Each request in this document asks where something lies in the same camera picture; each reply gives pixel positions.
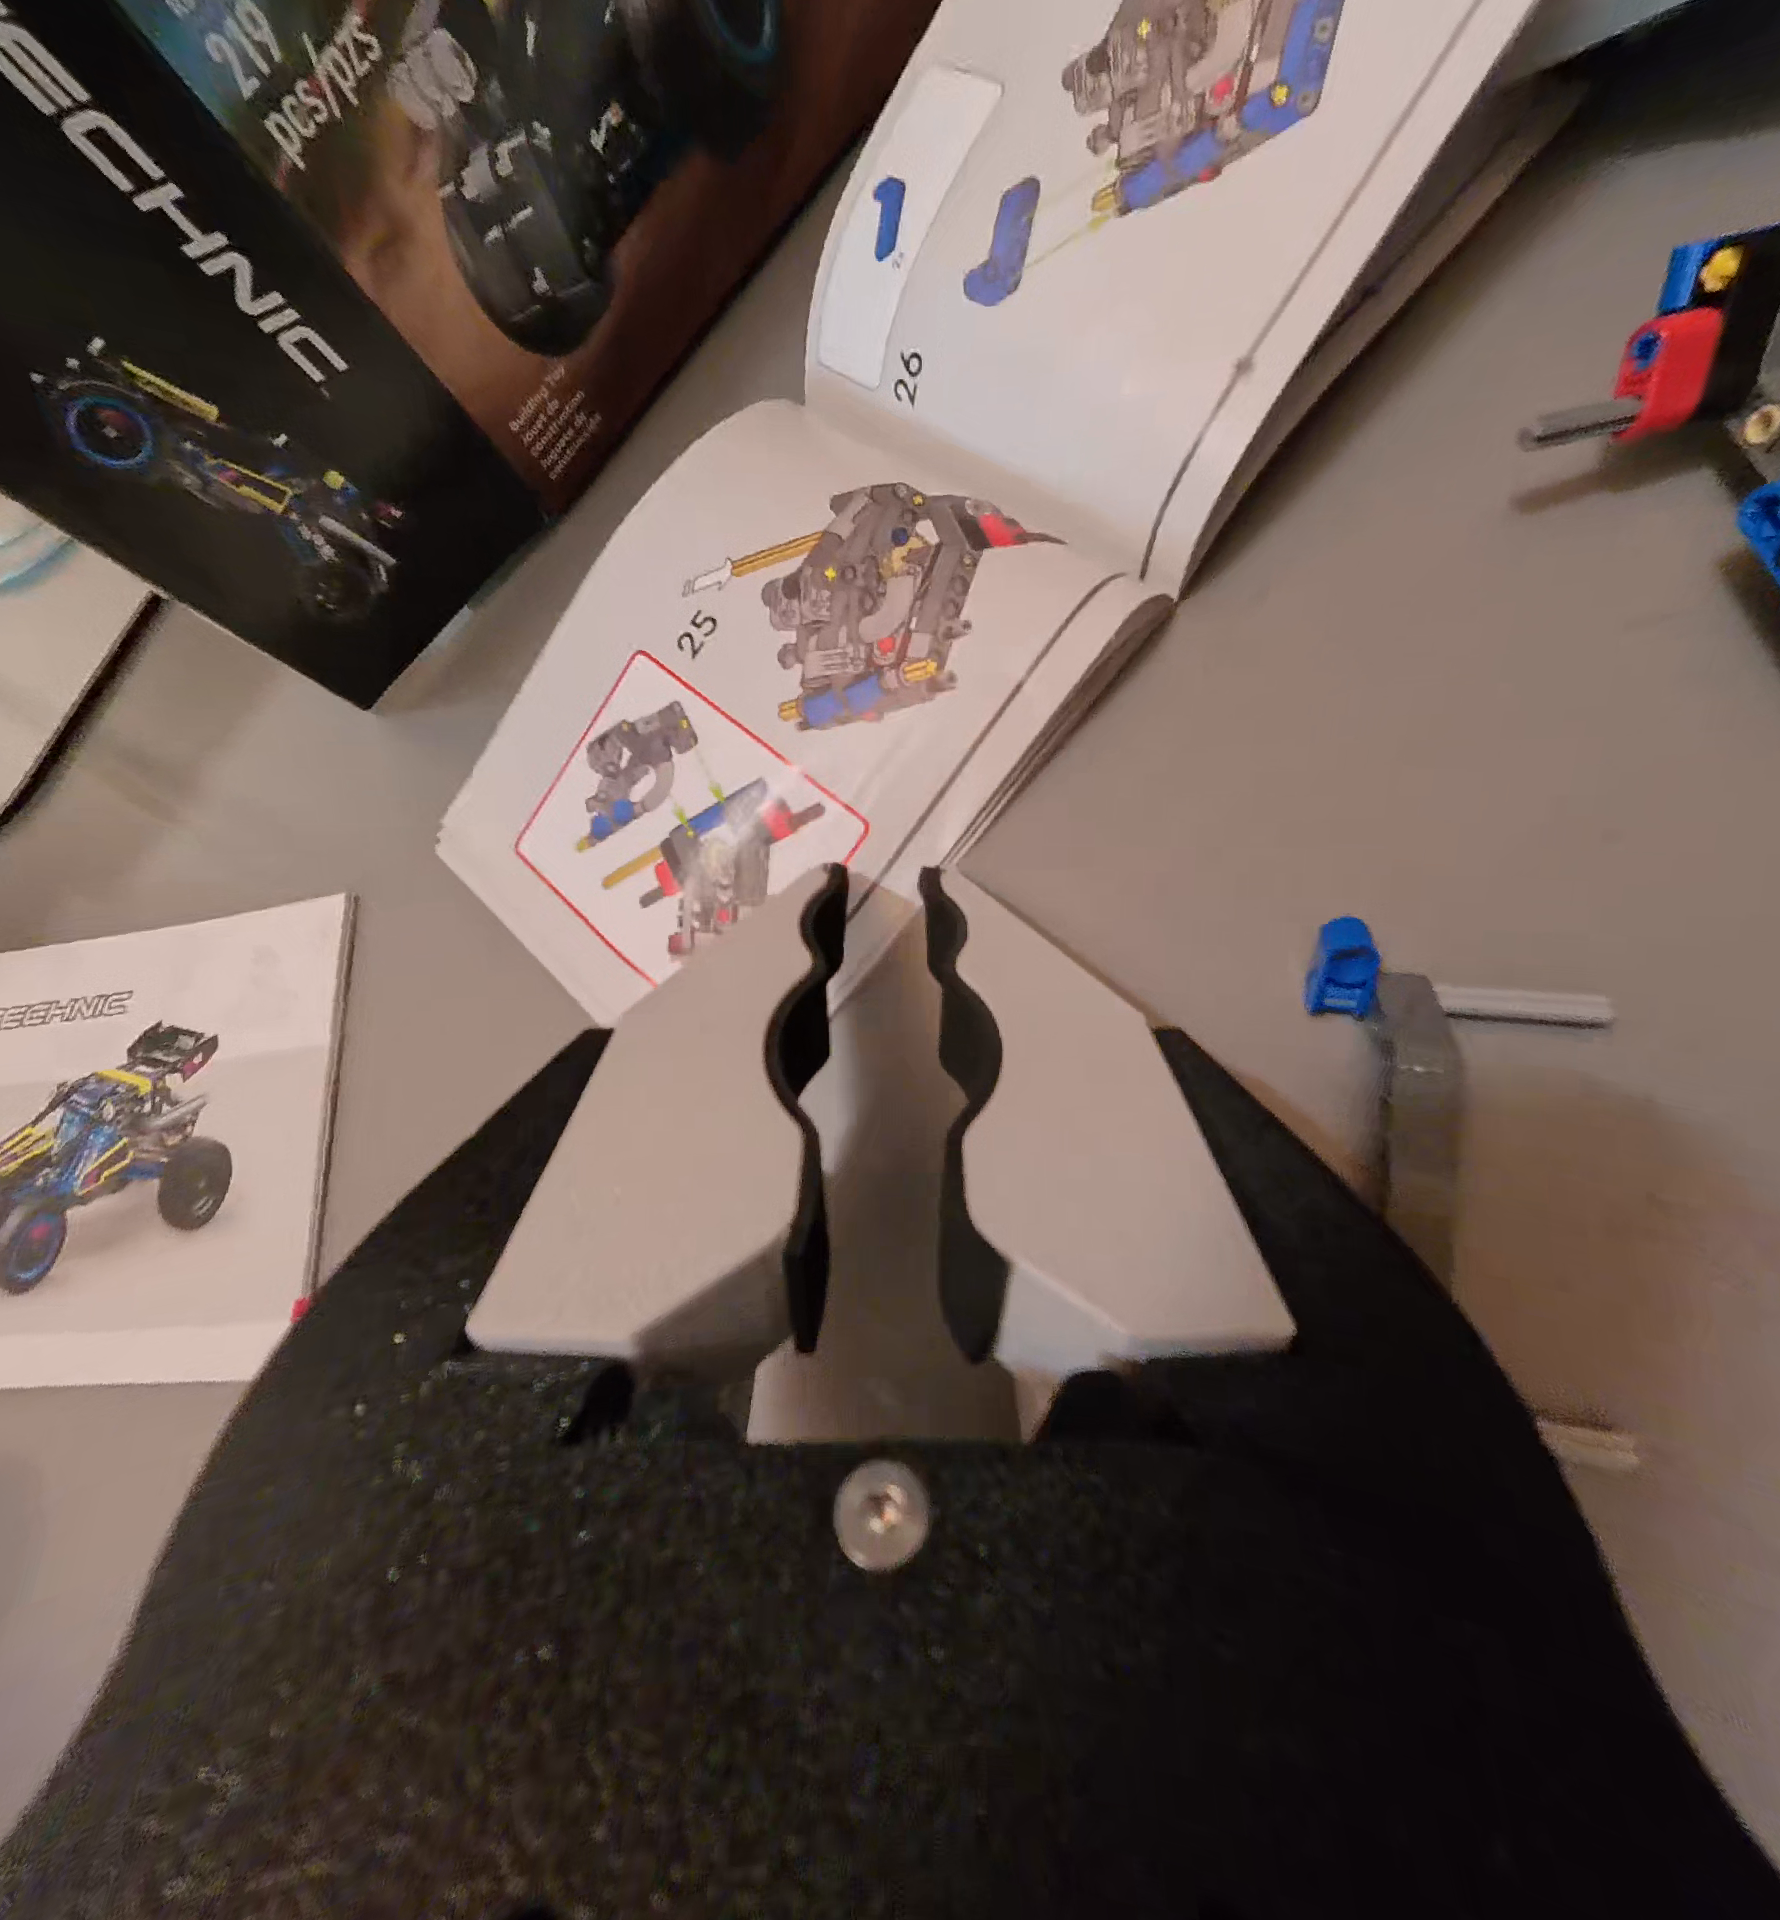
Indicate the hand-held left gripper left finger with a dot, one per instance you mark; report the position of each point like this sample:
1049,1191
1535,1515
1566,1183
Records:
634,1200

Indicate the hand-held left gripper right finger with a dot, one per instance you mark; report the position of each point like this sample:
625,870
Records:
1131,1200

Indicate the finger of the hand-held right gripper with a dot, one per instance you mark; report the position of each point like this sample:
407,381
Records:
1619,28

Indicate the lego chassis assembly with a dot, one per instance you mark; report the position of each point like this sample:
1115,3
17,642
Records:
1685,346

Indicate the lego set box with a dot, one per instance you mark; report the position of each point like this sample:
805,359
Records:
305,300

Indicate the small closed instruction booklet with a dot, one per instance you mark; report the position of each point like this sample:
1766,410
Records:
139,1140

